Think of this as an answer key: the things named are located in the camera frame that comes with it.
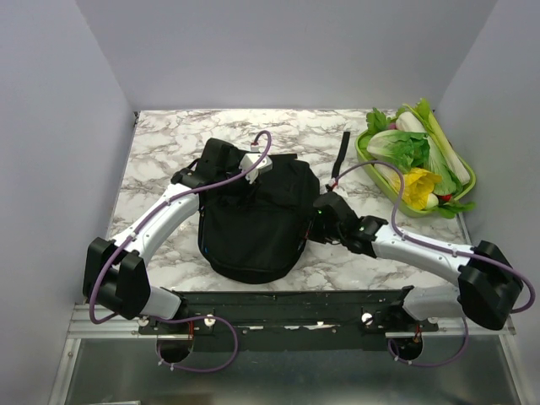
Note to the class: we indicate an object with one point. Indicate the black backpack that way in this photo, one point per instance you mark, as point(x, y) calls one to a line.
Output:
point(260, 241)

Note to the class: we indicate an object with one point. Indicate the green celery stalk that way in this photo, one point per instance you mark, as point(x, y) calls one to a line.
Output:
point(426, 116)

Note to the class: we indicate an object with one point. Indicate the white daikon radish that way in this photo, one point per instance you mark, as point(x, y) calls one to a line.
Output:
point(408, 122)

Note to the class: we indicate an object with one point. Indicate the napa cabbage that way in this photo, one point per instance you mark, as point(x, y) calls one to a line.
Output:
point(405, 150)

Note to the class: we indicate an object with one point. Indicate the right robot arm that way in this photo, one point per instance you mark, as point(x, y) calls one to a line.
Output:
point(480, 284)

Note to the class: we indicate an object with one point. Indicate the yellow flower vegetable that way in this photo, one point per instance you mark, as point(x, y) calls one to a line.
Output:
point(419, 186)

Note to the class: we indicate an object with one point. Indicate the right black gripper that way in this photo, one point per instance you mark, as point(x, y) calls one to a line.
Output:
point(315, 234)

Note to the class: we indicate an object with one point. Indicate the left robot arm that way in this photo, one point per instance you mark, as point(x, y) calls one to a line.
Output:
point(116, 282)

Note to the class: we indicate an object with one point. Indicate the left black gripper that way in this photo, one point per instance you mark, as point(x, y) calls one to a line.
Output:
point(249, 191)

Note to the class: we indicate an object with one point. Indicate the green vegetable tray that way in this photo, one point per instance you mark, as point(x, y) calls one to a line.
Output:
point(391, 194)

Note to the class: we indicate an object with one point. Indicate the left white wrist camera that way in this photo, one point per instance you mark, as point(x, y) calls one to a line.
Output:
point(254, 164)

